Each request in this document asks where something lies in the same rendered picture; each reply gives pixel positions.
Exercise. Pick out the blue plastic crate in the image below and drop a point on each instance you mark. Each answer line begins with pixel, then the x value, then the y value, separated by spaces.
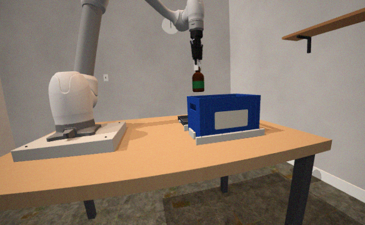
pixel 220 113

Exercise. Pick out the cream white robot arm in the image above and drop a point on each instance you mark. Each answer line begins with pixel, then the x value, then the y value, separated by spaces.
pixel 70 93

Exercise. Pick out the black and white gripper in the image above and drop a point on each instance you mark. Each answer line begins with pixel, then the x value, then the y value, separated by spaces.
pixel 196 48

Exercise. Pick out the brown bottle with green label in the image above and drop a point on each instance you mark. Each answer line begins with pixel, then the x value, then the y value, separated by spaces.
pixel 198 81

